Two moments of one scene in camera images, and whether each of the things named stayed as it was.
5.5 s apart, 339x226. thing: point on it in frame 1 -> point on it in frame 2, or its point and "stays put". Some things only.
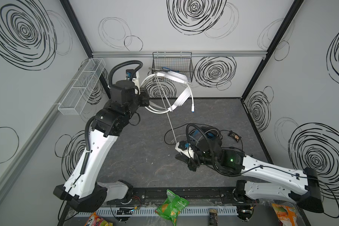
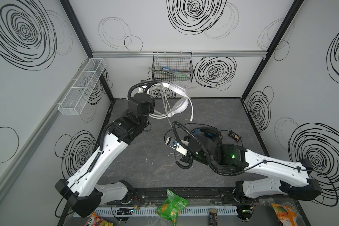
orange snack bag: (287, 215) stays put
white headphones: (181, 80) -> (175, 101)
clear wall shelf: (81, 88) stays put
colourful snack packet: (94, 220) stays put
